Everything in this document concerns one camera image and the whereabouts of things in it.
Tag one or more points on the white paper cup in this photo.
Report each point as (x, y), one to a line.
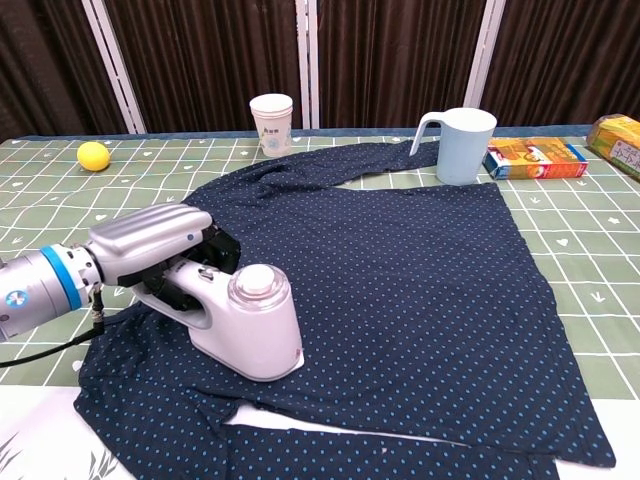
(272, 130)

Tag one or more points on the green checked tablecloth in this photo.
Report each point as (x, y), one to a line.
(50, 200)

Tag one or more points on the orange juice carton box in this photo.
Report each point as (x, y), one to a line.
(537, 160)

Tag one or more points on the white handheld steam iron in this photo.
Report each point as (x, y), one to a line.
(260, 340)

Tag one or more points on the dark brown curtain panel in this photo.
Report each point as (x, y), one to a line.
(210, 60)
(570, 55)
(400, 55)
(45, 65)

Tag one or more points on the yellow green snack box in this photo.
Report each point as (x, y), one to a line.
(617, 142)

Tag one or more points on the white partition frame post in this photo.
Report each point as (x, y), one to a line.
(307, 65)
(482, 60)
(117, 75)

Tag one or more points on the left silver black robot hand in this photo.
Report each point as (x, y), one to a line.
(145, 235)

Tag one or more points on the navy polka dot shirt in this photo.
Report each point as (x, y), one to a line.
(400, 300)

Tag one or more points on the yellow ball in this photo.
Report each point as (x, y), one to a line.
(93, 157)

